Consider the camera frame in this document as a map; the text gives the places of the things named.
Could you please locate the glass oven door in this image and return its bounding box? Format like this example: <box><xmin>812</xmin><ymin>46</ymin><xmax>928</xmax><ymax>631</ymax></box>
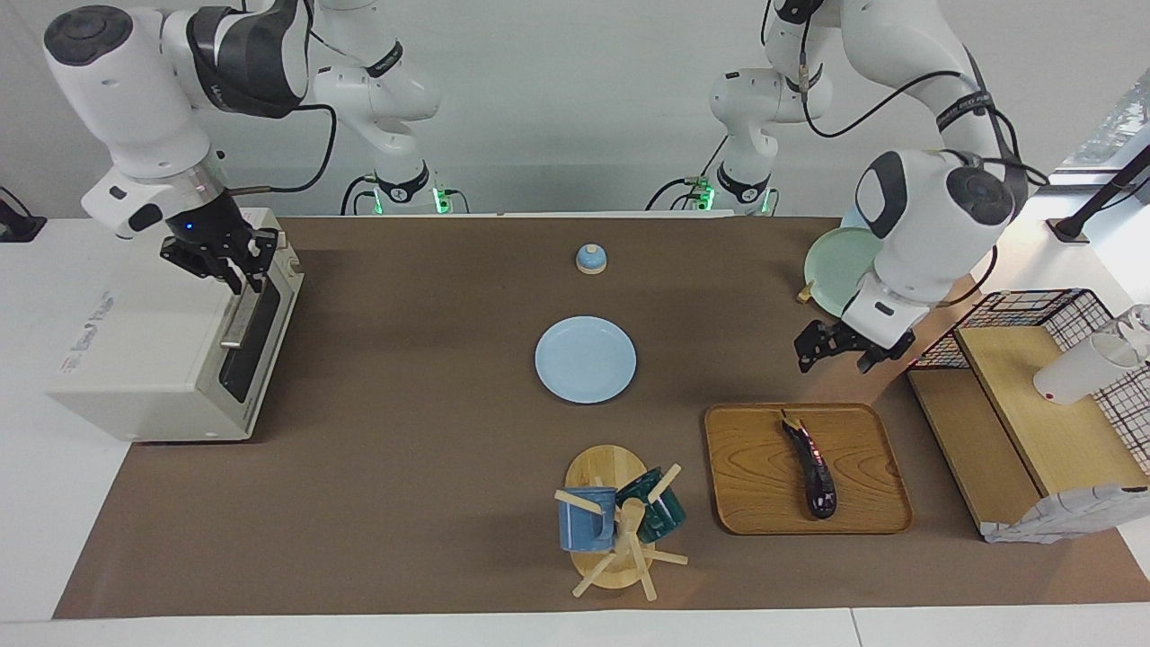
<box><xmin>217</xmin><ymin>268</ymin><xmax>305</xmax><ymax>425</ymax></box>

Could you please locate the dark purple eggplant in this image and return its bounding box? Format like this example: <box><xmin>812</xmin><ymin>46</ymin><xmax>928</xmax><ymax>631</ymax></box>
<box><xmin>780</xmin><ymin>409</ymin><xmax>839</xmax><ymax>520</ymax></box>

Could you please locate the cream toaster oven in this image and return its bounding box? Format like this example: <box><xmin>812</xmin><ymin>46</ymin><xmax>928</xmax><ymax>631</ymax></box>
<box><xmin>47</xmin><ymin>208</ymin><xmax>305</xmax><ymax>443</ymax></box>

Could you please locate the pale green plate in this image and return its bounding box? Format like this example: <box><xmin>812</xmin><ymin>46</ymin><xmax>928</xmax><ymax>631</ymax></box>
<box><xmin>802</xmin><ymin>226</ymin><xmax>887</xmax><ymax>318</ymax></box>

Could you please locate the wooden serving tray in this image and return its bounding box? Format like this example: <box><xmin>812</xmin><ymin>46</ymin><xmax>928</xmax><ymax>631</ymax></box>
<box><xmin>703</xmin><ymin>403</ymin><xmax>914</xmax><ymax>536</ymax></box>

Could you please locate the black table clamp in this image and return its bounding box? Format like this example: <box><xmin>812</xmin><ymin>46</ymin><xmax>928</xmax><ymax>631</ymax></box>
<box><xmin>0</xmin><ymin>186</ymin><xmax>48</xmax><ymax>244</ymax></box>

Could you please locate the white cup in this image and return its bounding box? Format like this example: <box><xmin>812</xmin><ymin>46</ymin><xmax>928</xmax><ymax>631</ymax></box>
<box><xmin>1032</xmin><ymin>331</ymin><xmax>1144</xmax><ymax>405</ymax></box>

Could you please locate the dark green mug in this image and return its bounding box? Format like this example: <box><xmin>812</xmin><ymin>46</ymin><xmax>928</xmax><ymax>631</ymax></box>
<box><xmin>616</xmin><ymin>467</ymin><xmax>687</xmax><ymax>544</ymax></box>

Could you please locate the brown table mat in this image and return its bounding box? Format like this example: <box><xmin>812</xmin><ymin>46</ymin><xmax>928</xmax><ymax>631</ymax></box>
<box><xmin>52</xmin><ymin>216</ymin><xmax>1150</xmax><ymax>621</ymax></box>

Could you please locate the wooden mug tree stand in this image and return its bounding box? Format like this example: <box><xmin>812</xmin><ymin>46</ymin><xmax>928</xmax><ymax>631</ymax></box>
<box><xmin>554</xmin><ymin>445</ymin><xmax>690</xmax><ymax>601</ymax></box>

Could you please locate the grey patterned cloth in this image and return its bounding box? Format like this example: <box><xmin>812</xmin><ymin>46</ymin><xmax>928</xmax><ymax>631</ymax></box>
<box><xmin>982</xmin><ymin>483</ymin><xmax>1150</xmax><ymax>545</ymax></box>

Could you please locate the clear glass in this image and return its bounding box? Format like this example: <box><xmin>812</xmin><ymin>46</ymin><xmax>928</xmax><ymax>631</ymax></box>
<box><xmin>1114</xmin><ymin>304</ymin><xmax>1150</xmax><ymax>362</ymax></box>

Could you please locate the black stand with pole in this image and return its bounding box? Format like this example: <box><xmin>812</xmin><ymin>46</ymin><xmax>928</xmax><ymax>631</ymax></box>
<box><xmin>1047</xmin><ymin>144</ymin><xmax>1150</xmax><ymax>245</ymax></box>

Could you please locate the blue mug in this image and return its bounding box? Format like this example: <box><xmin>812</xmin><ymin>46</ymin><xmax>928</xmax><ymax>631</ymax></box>
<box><xmin>557</xmin><ymin>487</ymin><xmax>619</xmax><ymax>553</ymax></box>

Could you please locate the window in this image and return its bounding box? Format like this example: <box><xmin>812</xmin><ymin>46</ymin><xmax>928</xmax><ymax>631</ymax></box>
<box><xmin>1056</xmin><ymin>67</ymin><xmax>1150</xmax><ymax>185</ymax></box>

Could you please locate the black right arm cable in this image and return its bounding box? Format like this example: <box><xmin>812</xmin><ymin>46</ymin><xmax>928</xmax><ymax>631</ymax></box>
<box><xmin>225</xmin><ymin>103</ymin><xmax>339</xmax><ymax>195</ymax></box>

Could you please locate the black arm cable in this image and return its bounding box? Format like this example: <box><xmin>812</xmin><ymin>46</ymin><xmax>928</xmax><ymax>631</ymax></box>
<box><xmin>225</xmin><ymin>103</ymin><xmax>339</xmax><ymax>195</ymax></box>
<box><xmin>762</xmin><ymin>0</ymin><xmax>1052</xmax><ymax>190</ymax></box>

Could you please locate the black wire basket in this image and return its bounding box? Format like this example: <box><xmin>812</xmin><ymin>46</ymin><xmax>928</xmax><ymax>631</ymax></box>
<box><xmin>906</xmin><ymin>288</ymin><xmax>1150</xmax><ymax>477</ymax></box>

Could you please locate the wire basket wooden shelf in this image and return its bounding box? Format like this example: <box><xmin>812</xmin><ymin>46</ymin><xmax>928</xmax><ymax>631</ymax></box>
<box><xmin>906</xmin><ymin>325</ymin><xmax>1150</xmax><ymax>540</ymax></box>

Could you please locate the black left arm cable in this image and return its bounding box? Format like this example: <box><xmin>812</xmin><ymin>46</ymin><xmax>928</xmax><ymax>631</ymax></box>
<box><xmin>762</xmin><ymin>0</ymin><xmax>1052</xmax><ymax>190</ymax></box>

